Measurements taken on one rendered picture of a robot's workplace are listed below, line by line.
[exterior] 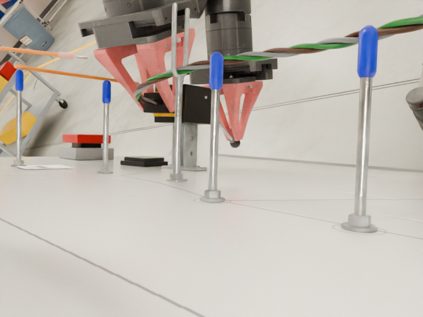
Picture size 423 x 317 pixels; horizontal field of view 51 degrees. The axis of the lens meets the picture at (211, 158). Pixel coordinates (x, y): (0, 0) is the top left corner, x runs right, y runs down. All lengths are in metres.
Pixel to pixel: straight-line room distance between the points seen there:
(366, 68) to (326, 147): 1.80
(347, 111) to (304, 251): 1.94
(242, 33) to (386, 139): 1.39
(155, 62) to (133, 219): 0.23
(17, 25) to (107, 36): 6.89
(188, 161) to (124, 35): 0.15
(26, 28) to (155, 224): 7.16
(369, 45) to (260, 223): 0.09
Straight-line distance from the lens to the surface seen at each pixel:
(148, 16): 0.40
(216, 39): 0.55
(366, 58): 0.20
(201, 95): 0.48
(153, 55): 0.40
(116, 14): 0.43
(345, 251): 0.16
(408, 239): 0.19
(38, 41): 7.38
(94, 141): 0.62
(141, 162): 0.51
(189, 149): 0.48
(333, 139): 2.00
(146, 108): 0.46
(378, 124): 1.96
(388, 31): 0.23
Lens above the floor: 1.34
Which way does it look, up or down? 34 degrees down
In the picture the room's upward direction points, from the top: 45 degrees counter-clockwise
